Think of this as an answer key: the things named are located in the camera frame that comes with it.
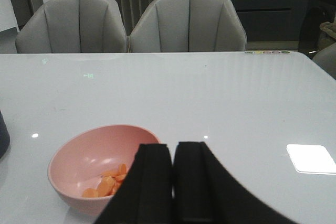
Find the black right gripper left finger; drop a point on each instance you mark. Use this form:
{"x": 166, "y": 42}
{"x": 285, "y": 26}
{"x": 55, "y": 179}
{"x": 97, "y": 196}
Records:
{"x": 145, "y": 196}

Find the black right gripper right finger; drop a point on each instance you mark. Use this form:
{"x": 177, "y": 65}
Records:
{"x": 205, "y": 191}

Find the orange ham slices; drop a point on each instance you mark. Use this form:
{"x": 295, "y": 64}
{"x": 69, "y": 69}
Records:
{"x": 109, "y": 184}

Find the pink plastic bowl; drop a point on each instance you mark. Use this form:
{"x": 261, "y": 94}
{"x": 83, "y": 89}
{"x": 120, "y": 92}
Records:
{"x": 80, "y": 162}

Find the coloured sticker strip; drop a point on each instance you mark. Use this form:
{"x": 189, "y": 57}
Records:
{"x": 269, "y": 52}

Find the dark blue saucepan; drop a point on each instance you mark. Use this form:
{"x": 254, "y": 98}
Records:
{"x": 4, "y": 137}

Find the right grey upholstered chair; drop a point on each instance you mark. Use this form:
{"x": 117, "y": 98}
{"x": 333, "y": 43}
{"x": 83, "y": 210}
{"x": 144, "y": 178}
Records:
{"x": 188, "y": 26}

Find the grey upholstered chair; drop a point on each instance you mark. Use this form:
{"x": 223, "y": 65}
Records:
{"x": 74, "y": 26}
{"x": 188, "y": 26}

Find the grey chair at right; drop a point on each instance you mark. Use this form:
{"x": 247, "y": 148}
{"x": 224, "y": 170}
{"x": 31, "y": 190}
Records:
{"x": 325, "y": 59}

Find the left grey upholstered chair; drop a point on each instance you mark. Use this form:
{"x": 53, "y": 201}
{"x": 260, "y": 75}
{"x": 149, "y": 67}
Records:
{"x": 74, "y": 26}

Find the dark grey counter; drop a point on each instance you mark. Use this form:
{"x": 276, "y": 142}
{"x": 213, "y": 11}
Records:
{"x": 262, "y": 3}

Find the beige cushion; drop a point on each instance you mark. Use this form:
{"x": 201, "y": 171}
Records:
{"x": 329, "y": 29}

